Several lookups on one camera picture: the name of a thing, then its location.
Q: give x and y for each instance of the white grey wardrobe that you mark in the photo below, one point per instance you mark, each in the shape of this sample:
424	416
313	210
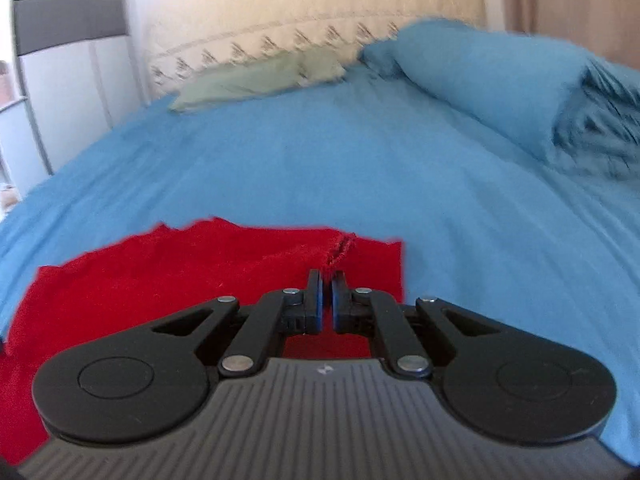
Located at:
77	68

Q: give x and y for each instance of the blue bed sheet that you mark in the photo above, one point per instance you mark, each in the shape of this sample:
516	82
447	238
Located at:
485	225

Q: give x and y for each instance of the red small garment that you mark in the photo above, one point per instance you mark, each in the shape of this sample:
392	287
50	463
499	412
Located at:
158	273

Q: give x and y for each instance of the blue rolled duvet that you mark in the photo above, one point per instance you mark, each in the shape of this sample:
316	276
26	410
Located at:
564	105

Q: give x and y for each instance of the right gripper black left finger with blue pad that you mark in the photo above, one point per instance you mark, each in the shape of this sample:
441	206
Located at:
143	382

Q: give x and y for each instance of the green pillow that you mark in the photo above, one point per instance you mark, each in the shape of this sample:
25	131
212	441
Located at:
285	71

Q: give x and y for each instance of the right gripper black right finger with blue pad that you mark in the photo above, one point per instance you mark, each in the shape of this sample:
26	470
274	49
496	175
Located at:
501	381

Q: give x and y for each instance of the cream quilted headboard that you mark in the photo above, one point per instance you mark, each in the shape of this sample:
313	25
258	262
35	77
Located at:
184	37

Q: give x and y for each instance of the beige curtain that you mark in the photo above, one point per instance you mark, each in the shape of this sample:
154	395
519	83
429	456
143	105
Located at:
609	28

